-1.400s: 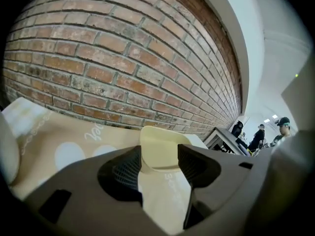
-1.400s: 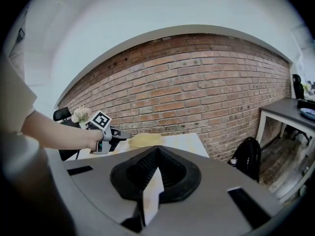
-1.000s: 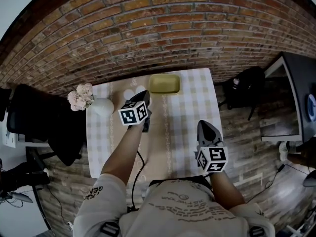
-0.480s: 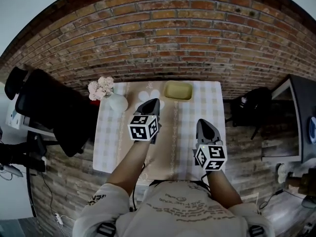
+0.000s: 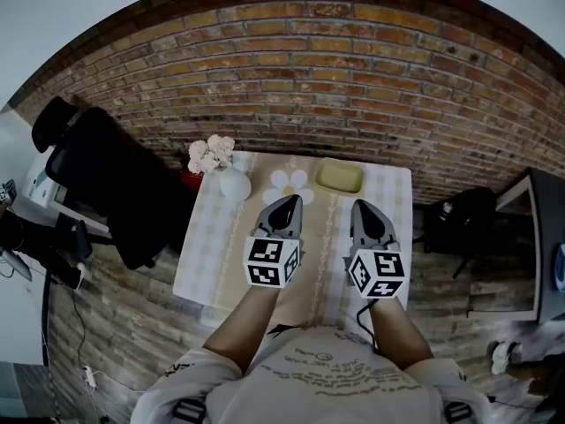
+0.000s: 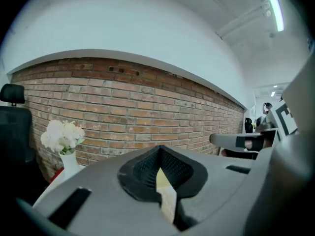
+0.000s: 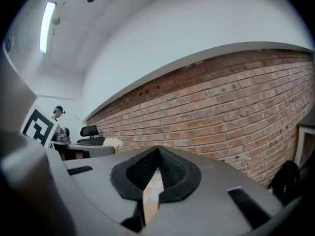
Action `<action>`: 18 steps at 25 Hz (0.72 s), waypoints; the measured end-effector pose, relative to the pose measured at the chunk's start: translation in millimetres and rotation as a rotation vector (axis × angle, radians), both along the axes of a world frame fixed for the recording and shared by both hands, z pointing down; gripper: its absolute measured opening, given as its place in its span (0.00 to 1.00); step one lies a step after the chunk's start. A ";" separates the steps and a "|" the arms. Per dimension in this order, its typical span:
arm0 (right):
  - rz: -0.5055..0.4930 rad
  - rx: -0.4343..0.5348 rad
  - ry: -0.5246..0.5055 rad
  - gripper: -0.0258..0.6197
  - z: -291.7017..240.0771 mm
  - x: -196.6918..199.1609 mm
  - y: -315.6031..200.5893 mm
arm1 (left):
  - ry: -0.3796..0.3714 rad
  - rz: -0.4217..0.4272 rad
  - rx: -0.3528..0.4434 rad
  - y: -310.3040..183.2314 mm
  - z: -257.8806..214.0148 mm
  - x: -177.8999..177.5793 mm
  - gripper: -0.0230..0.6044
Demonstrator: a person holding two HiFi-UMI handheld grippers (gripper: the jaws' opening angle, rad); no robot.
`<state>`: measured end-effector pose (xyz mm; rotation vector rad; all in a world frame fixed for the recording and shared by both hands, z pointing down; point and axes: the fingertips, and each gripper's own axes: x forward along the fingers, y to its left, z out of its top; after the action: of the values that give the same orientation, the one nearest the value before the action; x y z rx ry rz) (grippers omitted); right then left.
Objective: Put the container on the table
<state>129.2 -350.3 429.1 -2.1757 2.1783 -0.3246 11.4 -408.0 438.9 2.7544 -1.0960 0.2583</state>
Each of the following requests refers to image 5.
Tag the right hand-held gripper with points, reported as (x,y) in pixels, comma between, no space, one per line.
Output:
(379,272)

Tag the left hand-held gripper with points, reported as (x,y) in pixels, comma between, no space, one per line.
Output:
(265,263)

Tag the person's left forearm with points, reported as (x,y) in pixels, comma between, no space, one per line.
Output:
(247,325)

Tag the person's right forearm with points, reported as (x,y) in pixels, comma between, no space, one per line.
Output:
(397,334)

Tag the blue ceramic bowl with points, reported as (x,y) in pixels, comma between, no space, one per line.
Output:
(560,268)

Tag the beige checked tablecloth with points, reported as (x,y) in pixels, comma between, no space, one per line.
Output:
(326,254)

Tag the white round vase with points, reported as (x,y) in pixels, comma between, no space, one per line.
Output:
(235,184)

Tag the black backpack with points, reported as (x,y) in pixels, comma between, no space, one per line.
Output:
(463,219)

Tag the pale pink flower bouquet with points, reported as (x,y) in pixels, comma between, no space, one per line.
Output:
(211,153)

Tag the red box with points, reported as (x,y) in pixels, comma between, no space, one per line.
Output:
(190,179)

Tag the person's white printed shirt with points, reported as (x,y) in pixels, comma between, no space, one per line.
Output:
(318,382)

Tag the black office chair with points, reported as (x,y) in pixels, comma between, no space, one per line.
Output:
(106,183)

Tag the white sneaker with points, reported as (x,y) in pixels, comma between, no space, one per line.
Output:
(503,356)

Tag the white power adapter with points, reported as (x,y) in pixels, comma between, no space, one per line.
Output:
(90,376)

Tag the dark desk with white frame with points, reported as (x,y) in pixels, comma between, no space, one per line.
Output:
(545,245)

